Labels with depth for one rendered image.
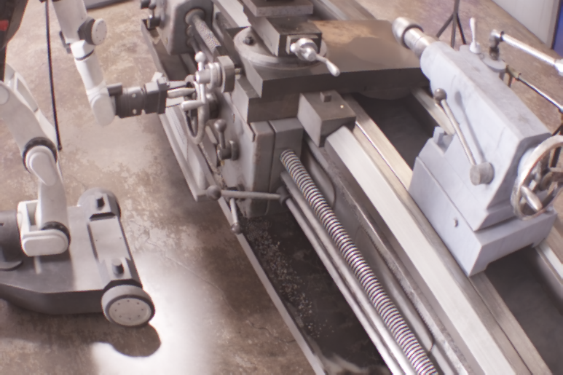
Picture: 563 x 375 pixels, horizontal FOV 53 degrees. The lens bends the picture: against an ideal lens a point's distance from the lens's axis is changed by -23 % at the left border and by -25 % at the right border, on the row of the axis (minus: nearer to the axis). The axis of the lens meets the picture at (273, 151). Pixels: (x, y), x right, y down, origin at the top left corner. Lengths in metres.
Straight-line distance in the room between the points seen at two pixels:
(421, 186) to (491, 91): 0.31
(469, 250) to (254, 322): 1.13
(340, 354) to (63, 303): 1.01
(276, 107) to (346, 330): 0.64
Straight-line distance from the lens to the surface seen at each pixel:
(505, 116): 1.42
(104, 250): 2.34
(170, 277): 2.52
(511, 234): 1.47
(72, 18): 1.76
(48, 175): 2.05
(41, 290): 2.25
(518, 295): 1.64
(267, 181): 1.92
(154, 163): 3.03
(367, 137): 1.80
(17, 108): 1.94
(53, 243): 2.24
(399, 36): 1.78
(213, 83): 1.89
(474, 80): 1.51
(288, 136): 1.86
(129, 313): 2.28
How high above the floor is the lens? 1.82
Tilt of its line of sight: 36 degrees down
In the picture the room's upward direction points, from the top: 6 degrees clockwise
